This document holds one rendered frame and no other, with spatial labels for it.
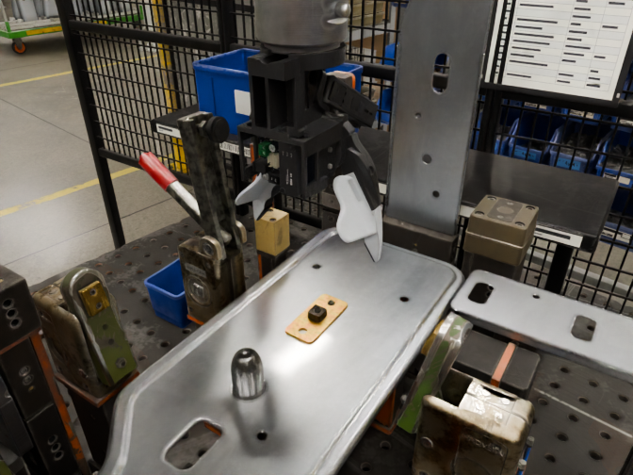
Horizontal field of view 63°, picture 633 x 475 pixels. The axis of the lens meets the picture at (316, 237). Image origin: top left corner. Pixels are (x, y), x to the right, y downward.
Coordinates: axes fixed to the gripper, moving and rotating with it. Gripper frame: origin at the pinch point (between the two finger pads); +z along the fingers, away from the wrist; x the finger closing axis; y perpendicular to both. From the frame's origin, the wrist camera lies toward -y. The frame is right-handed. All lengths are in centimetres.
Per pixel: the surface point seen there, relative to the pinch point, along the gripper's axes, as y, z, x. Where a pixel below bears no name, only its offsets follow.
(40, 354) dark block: 22.6, 8.3, -18.3
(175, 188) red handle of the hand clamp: 0.4, -0.2, -20.8
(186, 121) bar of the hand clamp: 1.6, -10.2, -15.7
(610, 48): -55, -12, 18
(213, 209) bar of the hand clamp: 1.4, 0.1, -13.6
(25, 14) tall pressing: -347, 77, -668
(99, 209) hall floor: -108, 113, -219
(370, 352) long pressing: 1.5, 11.2, 7.9
